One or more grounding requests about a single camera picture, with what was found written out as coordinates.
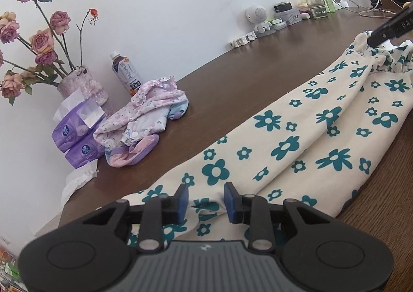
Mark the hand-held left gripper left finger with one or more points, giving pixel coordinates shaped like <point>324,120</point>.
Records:
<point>182,203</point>

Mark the orange rosebud stem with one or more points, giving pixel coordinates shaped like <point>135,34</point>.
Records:
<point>93,12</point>

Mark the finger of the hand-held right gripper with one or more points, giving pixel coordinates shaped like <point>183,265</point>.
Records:
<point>401,16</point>
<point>390,34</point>

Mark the crumpled white tissue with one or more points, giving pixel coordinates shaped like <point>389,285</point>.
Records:
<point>75,184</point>

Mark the small green bottle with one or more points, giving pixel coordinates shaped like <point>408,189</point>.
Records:
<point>329,1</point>

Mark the black phone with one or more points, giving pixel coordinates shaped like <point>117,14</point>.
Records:
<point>374,1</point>

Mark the clear plastic box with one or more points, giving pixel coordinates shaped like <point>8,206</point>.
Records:
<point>279,25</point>

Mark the black charger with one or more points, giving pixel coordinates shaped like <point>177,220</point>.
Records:
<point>282,7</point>

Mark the white robot speaker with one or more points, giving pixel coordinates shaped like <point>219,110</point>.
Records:
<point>256,16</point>

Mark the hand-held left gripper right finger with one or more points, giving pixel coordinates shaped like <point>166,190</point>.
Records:
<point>229,203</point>

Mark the glass cup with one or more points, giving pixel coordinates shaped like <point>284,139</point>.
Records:
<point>314,6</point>

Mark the yellow packet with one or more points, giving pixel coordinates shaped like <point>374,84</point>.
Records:
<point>302,5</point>

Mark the light blue garment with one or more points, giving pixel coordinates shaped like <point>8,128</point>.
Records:
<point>179,109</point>

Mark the open purple tissue pack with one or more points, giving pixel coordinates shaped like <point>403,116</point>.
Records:
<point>72,130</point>

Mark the tea bottle with white cap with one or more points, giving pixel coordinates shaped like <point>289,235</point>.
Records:
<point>127,76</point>

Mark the grey tin box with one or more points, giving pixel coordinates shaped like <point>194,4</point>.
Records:
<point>290,17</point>

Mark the white power adapter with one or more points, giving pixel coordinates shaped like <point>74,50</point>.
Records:
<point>342,3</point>

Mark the pink and purple garment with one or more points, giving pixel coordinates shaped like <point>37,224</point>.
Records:
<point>135,151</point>

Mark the closed purple tissue pack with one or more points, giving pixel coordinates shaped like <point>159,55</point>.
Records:
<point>84,153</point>

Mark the dried pink rose bouquet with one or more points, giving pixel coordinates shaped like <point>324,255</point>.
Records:
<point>40,42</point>

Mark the red and white tube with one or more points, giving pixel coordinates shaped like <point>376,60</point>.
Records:
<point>305,15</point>

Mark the pink floral garment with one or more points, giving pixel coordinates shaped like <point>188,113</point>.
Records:
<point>145,108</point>

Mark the cream dress with teal flowers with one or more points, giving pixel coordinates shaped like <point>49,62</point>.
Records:
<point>306,137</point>

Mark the green tissue packet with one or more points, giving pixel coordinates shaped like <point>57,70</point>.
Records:
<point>276,21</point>

